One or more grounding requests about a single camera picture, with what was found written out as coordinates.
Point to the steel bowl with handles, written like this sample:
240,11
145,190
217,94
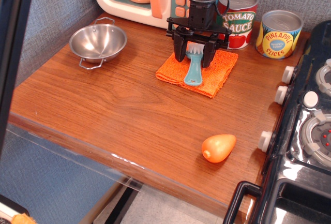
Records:
98,43

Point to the pineapple slices can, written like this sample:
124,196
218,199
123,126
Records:
278,34

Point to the orange plastic toy carrot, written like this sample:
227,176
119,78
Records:
217,148

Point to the black toy stove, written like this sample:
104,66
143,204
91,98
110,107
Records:
296,174

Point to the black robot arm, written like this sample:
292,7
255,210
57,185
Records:
199,27

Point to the orange folded cloth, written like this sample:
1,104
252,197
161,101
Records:
213,77

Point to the tomato sauce can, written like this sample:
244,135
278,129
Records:
238,16

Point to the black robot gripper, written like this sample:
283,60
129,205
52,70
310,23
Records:
199,27

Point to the toy microwave teal and peach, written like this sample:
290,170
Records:
144,1

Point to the teal dish brush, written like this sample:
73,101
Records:
195,54

